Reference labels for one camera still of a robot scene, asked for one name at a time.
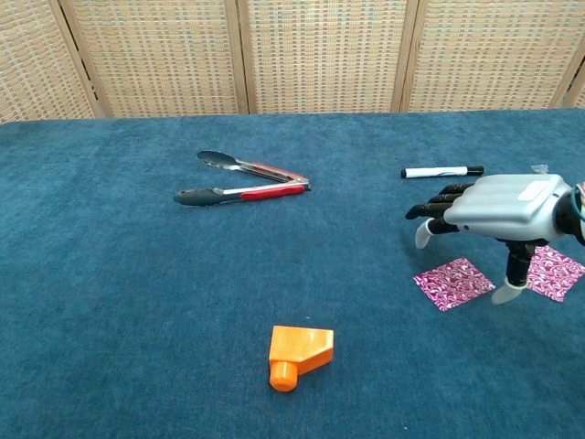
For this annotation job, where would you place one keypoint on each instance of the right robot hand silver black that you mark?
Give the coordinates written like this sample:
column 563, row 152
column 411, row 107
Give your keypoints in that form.
column 503, row 206

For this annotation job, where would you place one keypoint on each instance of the pink patterned card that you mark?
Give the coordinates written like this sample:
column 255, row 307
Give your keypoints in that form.
column 555, row 272
column 452, row 283

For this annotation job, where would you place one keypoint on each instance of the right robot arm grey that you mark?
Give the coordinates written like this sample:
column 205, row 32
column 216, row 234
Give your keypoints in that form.
column 578, row 219

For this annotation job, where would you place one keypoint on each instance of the clear wrapped straw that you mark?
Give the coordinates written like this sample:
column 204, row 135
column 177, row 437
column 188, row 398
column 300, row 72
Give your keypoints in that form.
column 540, row 168

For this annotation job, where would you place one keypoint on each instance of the white marker black cap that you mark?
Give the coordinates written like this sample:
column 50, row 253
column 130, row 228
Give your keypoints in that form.
column 434, row 172

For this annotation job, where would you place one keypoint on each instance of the woven bamboo screen panel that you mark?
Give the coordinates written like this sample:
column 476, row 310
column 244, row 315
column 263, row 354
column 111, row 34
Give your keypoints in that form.
column 160, row 55
column 36, row 59
column 320, row 55
column 577, row 93
column 489, row 55

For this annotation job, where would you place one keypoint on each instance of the orange plastic block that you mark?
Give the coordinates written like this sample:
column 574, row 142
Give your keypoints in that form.
column 297, row 345

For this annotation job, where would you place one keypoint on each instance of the teal carpet table cover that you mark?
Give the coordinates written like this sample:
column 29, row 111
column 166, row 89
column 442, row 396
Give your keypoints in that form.
column 137, row 274

